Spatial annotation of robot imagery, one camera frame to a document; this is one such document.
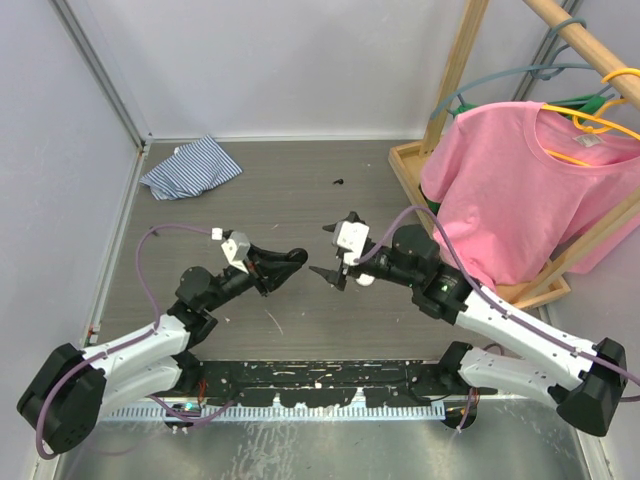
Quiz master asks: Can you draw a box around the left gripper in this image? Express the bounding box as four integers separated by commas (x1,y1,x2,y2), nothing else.
203,244,300,313

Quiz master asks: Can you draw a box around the black round charging case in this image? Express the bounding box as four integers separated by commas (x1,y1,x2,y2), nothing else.
288,248,308,265

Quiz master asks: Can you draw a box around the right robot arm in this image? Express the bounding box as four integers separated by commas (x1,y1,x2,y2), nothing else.
315,212,628,437

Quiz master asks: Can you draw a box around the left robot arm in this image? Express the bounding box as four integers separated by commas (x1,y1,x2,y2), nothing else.
17,240,308,460

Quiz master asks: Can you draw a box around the green garment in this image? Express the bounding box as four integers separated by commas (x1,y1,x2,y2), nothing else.
424,198,441,216

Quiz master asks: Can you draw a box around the wooden clothes rack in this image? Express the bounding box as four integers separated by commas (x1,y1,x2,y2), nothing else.
388,0,640,311

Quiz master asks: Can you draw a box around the blue striped cloth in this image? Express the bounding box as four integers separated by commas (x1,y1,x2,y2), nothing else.
139,135,243,201

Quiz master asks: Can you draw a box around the pink t-shirt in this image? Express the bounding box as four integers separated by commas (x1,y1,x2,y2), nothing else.
420,102,639,288

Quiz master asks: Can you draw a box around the grey-blue hanger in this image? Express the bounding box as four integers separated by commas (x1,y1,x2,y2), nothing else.
429,17,609,120

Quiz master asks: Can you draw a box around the green hanger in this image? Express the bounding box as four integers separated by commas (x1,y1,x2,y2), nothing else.
447,94,614,117

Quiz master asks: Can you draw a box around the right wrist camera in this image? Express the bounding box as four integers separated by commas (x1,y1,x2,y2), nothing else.
332,227,370,263

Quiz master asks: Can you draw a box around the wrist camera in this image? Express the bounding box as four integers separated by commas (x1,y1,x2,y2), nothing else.
332,227,370,263
221,231,251,274

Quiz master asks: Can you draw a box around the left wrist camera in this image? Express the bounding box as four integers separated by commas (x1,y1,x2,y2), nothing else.
221,231,251,274

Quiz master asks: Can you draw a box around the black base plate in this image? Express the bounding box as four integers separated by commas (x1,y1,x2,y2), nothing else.
142,358,499,409

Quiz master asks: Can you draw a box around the aluminium frame post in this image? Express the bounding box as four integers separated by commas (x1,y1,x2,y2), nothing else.
49,0,149,149

